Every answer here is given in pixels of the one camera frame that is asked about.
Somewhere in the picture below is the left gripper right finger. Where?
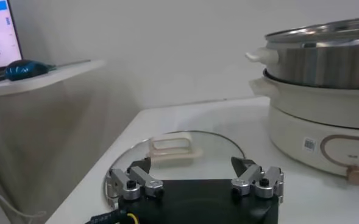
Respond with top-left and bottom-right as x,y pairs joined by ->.
230,156 -> 285,203

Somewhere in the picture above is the blue computer mouse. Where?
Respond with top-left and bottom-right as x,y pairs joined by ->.
4,59 -> 51,82

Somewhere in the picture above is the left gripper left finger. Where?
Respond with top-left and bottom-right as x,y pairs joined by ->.
105,156 -> 165,201

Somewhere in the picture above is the stainless steel steamer basket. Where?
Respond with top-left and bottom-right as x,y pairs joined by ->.
245,16 -> 359,90

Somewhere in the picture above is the cream electric cooking pot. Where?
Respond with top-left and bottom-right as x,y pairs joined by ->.
249,75 -> 359,186

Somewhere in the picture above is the white side table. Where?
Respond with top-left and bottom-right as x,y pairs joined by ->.
0,59 -> 107,99

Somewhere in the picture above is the glass lid with cream handle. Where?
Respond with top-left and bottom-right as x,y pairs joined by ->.
102,130 -> 246,211

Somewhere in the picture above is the white floor cable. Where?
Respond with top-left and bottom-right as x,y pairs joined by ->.
0,181 -> 48,220

